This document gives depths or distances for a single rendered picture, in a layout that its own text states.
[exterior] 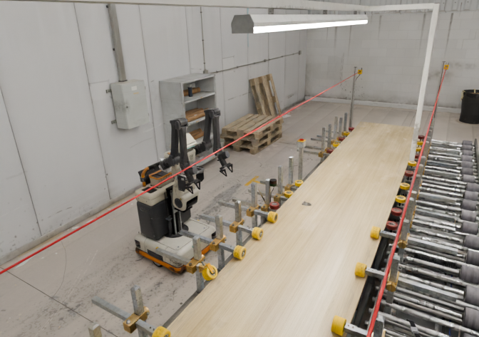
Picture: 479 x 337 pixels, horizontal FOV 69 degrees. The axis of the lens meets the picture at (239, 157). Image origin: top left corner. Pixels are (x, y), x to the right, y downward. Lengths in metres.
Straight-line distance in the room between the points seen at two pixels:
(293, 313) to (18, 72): 3.52
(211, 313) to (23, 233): 3.03
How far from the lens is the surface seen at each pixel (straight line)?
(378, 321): 1.79
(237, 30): 1.71
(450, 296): 2.29
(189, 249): 3.62
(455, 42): 10.35
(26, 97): 4.35
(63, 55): 4.57
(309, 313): 2.05
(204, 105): 6.21
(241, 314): 2.03
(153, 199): 3.52
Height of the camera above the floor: 2.35
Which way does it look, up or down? 21 degrees down
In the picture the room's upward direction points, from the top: 2 degrees counter-clockwise
